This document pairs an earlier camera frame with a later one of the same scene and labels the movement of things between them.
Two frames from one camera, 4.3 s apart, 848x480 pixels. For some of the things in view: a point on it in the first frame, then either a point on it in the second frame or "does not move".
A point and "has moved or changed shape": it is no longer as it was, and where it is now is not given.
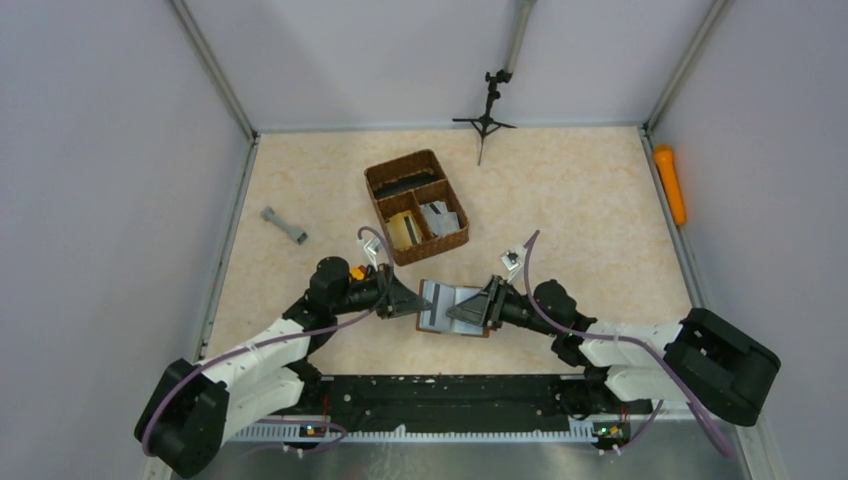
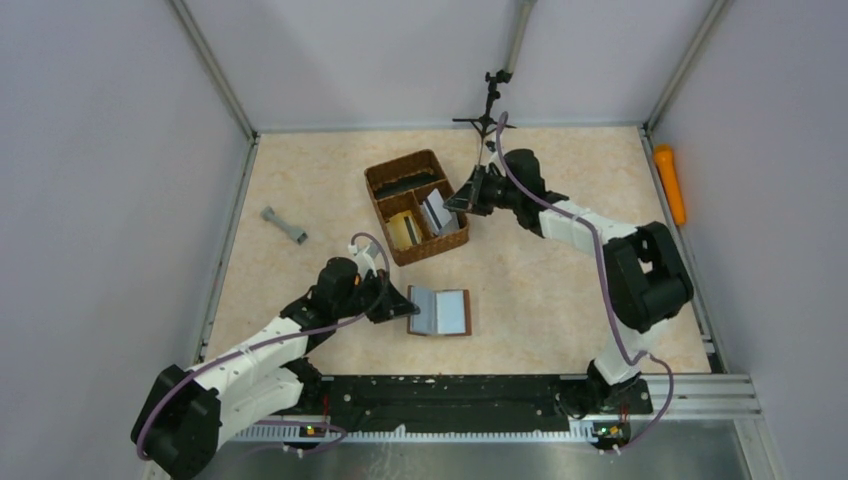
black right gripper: [486, 306] → [467, 197]
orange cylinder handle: [665, 159] does not move
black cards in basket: [405, 183] does not move
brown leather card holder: [443, 297] has moved or changed shape
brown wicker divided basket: [421, 210] does not move
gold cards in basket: [404, 229] does not move
